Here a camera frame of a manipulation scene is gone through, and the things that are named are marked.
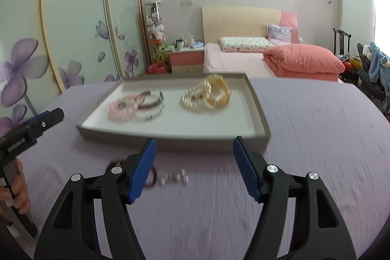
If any thin silver bangle with ring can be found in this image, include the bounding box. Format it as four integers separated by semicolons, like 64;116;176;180
117;100;166;122

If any beige and pink headboard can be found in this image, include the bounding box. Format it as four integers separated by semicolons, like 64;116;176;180
202;6;298;46

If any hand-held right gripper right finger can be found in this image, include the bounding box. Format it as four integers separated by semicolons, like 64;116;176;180
232;136;357;260

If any white pearl bracelet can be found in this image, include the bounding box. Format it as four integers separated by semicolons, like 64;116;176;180
180;80;212;111

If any person's left hand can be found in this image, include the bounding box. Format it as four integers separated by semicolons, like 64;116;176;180
0;159;31;222

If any silver cuff bracelet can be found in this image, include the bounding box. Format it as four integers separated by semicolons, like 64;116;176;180
137;89;164;110

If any purple pillow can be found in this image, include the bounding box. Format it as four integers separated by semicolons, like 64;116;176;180
266;23;292;44

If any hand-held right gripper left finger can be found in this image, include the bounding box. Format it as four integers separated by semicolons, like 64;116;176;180
33;138;157;260

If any flower print sliding wardrobe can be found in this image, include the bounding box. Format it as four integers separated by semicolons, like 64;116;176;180
0;0;151;133

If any amber yellow bangle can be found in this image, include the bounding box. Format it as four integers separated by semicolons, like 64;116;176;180
204;74;231;110

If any pink nightstand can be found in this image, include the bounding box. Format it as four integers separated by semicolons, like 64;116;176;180
168;49;205;75

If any dark red bead bracelet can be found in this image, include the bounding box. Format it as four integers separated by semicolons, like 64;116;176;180
107;159;159;187

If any dark wooden chair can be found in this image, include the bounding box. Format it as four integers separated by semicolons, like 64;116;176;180
333;28;352;56

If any black chair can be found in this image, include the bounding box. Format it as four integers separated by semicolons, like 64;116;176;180
356;44;390;114

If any colourful clutter pile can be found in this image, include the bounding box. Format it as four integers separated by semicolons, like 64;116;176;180
340;53;361;75

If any floral long pillow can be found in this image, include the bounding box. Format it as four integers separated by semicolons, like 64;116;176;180
219;36;273;53

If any purple cloth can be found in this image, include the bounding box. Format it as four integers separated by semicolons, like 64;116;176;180
0;77;390;260

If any clear plush toy tube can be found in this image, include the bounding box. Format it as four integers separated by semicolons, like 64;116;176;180
144;1;167;66

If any folded coral quilt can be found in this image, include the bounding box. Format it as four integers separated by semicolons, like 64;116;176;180
263;44;346;82

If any blue plush garment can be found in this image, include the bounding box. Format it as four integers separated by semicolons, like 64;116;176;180
367;41;390;84

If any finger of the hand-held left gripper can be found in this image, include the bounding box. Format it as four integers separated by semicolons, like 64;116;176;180
27;108;65;140

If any small white bead bracelet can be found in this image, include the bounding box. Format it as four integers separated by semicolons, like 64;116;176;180
158;169;189;187

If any pink bead bracelet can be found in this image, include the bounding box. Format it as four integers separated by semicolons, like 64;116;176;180
109;95;146;122

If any bed with pink sheet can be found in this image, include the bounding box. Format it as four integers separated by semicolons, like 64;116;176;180
203;43;276;74

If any grey cardboard tray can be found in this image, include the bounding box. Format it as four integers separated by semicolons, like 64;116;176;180
76;73;271;154

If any red waste bin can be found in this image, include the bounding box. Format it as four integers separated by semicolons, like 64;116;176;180
147;63;167;75

